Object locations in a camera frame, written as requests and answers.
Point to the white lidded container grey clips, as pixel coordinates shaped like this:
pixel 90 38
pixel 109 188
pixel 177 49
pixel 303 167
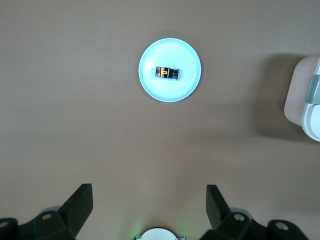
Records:
pixel 297 100

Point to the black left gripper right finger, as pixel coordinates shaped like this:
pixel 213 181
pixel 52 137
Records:
pixel 220 215

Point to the light blue round plate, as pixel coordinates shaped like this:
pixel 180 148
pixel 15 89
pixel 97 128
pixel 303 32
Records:
pixel 170 50

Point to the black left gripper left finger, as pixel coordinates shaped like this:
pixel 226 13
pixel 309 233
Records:
pixel 72 212

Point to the orange push-button switch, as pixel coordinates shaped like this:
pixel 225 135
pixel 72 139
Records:
pixel 165 73

